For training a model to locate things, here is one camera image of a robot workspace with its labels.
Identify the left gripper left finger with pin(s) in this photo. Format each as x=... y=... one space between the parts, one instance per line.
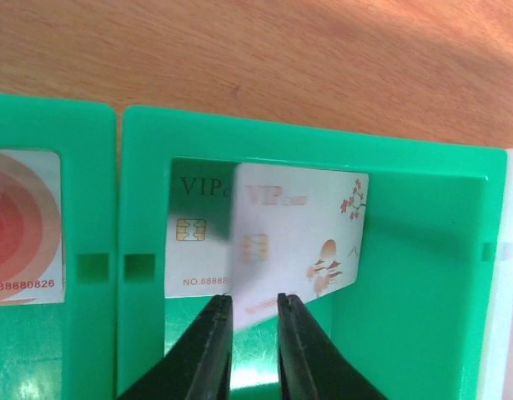
x=198 y=366

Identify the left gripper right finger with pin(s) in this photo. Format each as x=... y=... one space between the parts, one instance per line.
x=310 y=365

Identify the green plastic bin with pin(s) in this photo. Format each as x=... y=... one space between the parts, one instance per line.
x=412 y=323

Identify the white floral card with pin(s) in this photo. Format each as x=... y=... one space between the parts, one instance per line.
x=197 y=232
x=295 y=231

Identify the card with red circle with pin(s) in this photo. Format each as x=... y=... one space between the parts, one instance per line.
x=31 y=228

